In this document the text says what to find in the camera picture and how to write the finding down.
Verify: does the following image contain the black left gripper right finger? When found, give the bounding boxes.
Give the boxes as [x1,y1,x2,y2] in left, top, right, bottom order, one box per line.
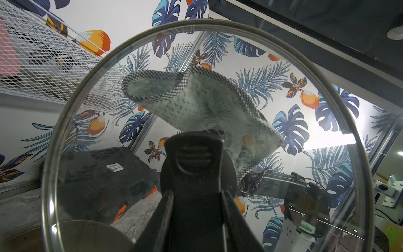
[220,191,264,252]

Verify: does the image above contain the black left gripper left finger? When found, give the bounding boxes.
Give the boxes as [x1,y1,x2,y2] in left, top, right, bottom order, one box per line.
[130,190,174,252]

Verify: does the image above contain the glass pot lid black knob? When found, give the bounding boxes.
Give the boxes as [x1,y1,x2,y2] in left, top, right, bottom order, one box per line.
[42,19,375,252]

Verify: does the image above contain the green waffle cloth checkered trim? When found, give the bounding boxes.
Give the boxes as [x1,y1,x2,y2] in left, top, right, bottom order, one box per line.
[121,67,283,179]

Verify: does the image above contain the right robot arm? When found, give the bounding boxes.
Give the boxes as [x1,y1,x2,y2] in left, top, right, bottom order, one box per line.
[239,169,331,252]

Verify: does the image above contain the black plastic tool case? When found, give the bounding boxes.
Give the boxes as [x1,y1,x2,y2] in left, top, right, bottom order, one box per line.
[43,147,160,225]

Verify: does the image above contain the pink triangular item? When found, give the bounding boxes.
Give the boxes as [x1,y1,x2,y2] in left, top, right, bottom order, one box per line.
[1,16,21,77]

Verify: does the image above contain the white mesh wall basket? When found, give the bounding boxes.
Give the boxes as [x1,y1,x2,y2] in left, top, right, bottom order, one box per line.
[0,0,127,112]

